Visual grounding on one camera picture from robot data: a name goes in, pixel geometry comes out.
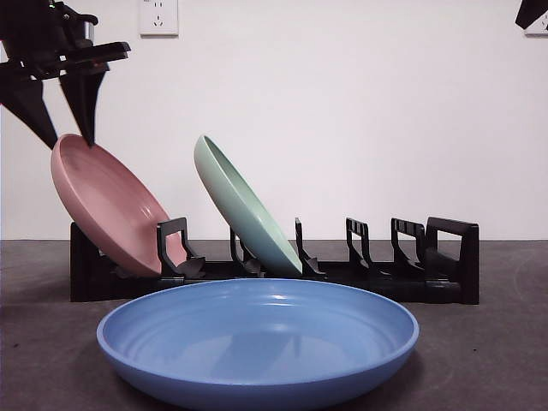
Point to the green plastic plate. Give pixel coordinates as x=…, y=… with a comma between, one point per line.
x=240, y=205

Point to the blue plastic plate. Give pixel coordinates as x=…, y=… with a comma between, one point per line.
x=257, y=342

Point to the black plastic dish rack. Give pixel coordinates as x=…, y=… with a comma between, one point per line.
x=468, y=265

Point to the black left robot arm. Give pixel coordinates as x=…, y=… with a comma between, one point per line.
x=30, y=30

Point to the pink plastic plate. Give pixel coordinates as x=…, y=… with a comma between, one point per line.
x=107, y=201

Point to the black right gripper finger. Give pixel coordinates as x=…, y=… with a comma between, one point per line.
x=531, y=13

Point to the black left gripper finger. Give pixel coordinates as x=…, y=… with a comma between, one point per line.
x=30, y=107
x=85, y=103

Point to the pale grey camera box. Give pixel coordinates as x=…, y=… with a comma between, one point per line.
x=88, y=31

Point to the white wall socket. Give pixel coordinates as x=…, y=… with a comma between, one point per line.
x=540, y=28
x=157, y=19

